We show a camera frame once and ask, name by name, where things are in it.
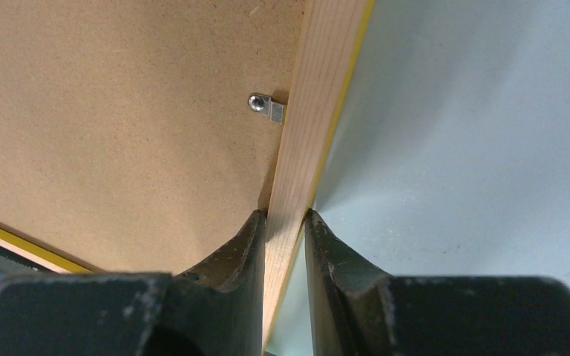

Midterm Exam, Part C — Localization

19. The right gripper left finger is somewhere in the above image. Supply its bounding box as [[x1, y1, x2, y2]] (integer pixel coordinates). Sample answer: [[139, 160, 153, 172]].
[[0, 210, 266, 355]]

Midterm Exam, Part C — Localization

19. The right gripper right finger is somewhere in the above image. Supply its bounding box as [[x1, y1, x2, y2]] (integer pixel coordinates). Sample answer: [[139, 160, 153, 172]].
[[304, 210, 570, 355]]

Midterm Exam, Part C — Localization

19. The brown cardboard backing board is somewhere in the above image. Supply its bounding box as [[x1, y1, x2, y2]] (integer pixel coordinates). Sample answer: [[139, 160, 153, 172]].
[[0, 0, 307, 276]]

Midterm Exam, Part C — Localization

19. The yellow wooden picture frame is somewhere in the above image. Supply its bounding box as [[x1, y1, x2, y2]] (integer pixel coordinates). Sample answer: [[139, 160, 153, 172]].
[[0, 0, 377, 350]]

